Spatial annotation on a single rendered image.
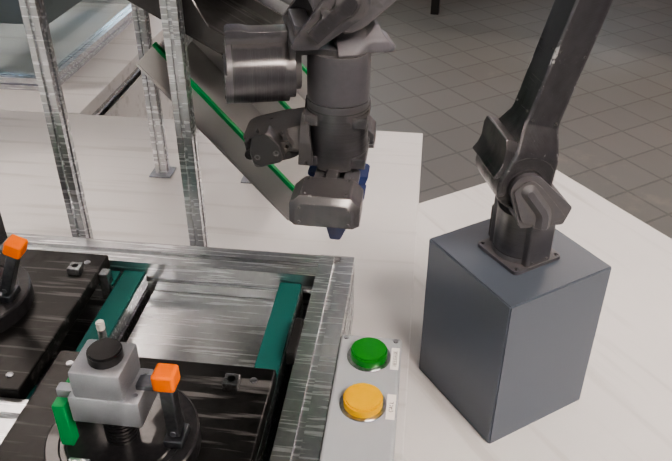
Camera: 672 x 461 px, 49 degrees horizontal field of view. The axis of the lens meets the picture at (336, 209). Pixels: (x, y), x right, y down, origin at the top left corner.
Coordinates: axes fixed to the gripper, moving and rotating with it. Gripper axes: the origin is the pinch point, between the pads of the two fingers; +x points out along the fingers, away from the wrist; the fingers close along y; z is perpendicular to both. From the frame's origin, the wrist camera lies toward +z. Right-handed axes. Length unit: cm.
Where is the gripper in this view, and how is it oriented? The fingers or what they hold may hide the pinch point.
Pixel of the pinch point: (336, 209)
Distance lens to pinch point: 74.3
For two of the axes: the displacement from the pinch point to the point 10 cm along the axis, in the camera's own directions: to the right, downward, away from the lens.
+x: -0.2, 8.5, 5.3
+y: -1.3, 5.2, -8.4
